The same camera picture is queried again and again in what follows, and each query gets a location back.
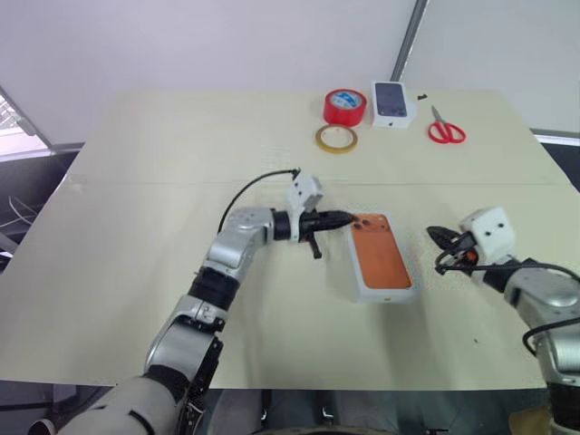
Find tan clear tape roll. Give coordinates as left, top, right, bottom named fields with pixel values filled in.
left=314, top=123, right=359, bottom=154

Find grey vertical post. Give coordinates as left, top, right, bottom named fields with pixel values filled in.
left=390, top=0, right=430, bottom=83

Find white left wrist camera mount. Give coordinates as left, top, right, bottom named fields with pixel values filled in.
left=284, top=170, right=325, bottom=245

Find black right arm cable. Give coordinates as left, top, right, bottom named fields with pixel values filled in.
left=433, top=248, right=580, bottom=358

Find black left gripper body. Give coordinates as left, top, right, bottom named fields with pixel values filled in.
left=298, top=208, right=328, bottom=261

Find white box purple phone print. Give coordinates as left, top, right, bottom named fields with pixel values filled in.
left=370, top=80, right=419, bottom=131

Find grey slanted window frame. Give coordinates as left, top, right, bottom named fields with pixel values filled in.
left=0, top=83, right=85, bottom=160

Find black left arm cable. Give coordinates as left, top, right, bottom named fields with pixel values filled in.
left=217, top=168, right=303, bottom=235

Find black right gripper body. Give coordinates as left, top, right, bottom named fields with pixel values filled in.
left=446, top=231, right=479, bottom=268

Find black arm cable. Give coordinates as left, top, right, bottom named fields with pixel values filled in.
left=217, top=168, right=303, bottom=235
left=433, top=248, right=580, bottom=358

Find red handled scissors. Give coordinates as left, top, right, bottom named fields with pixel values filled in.
left=427, top=104, right=468, bottom=145

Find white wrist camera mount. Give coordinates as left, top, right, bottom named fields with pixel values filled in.
left=458, top=207, right=517, bottom=266
left=284, top=170, right=325, bottom=245

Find white loose wires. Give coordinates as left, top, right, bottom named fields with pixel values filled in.
left=3, top=193, right=43, bottom=228

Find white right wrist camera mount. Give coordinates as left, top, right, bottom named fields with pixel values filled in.
left=458, top=207, right=517, bottom=266

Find red tape roll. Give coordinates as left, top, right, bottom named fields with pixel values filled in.
left=323, top=88, right=367, bottom=126

